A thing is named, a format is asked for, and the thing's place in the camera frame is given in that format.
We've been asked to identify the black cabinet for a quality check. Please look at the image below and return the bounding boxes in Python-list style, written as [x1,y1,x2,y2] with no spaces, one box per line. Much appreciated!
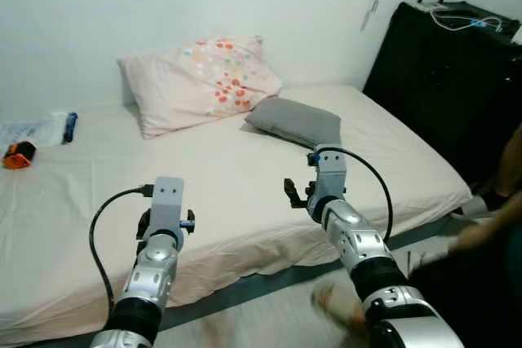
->
[363,2,522,191]

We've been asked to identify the white cable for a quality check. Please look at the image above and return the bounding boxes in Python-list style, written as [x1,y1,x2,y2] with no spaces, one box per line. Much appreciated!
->
[412,2,520,37]

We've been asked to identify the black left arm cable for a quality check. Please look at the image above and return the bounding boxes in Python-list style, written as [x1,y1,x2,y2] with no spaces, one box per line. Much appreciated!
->
[88,185,156,312]

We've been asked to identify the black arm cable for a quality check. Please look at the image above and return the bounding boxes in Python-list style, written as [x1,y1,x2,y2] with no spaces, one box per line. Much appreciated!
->
[315,146,395,243]
[88,185,156,312]

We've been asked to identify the pink dotted pillow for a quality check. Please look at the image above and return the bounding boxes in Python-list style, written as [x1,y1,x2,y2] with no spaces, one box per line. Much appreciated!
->
[117,35,284,140]

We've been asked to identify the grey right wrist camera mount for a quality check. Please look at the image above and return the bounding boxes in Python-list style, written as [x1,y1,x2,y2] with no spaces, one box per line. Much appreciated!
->
[313,147,347,200]

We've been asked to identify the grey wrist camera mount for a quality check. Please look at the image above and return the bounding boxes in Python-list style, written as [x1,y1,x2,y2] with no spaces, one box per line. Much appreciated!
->
[151,177,185,232]
[313,147,347,200]

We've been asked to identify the dark grey bed base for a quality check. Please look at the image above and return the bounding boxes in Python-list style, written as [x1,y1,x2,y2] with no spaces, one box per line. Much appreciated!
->
[33,213,459,347]

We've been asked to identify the bed with white sheet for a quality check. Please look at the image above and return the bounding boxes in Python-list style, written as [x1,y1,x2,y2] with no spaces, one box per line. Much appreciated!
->
[0,83,475,346]

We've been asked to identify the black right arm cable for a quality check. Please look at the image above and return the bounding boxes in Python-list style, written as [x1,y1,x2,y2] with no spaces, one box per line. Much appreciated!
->
[315,146,395,243]

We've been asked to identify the grey pillow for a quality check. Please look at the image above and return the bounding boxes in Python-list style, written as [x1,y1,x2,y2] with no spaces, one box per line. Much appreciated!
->
[245,97,343,150]

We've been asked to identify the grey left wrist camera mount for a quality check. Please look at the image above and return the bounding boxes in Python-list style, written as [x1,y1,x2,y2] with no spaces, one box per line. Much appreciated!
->
[151,177,185,232]

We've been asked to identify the white and blue plastic bag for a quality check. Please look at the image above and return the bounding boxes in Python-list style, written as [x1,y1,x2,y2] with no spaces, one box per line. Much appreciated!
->
[0,112,79,150]

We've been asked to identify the person in dark clothes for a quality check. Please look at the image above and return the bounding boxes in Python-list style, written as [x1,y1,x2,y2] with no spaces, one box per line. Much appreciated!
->
[406,124,522,348]

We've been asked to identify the orange and black object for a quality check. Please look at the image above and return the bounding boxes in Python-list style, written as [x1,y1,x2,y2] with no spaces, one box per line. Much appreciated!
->
[2,141,39,171]

